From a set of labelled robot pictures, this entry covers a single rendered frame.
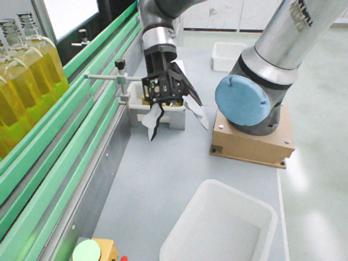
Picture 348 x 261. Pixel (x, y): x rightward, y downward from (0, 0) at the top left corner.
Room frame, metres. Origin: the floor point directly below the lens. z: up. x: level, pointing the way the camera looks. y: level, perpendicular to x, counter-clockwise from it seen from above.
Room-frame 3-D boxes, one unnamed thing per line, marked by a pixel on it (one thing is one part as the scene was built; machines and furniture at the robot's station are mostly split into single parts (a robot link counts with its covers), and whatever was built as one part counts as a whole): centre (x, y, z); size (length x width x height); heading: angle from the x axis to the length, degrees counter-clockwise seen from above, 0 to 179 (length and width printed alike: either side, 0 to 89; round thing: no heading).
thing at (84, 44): (0.86, 0.35, 0.94); 0.07 x 0.04 x 0.13; 84
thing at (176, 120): (0.71, 0.09, 0.79); 0.27 x 0.17 x 0.08; 84
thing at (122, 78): (0.60, 0.17, 0.95); 0.17 x 0.03 x 0.12; 84
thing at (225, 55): (1.16, -0.29, 0.78); 0.22 x 0.17 x 0.09; 168
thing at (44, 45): (0.52, 0.31, 0.99); 0.06 x 0.06 x 0.21; 84
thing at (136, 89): (0.71, 0.06, 0.80); 0.22 x 0.17 x 0.09; 84
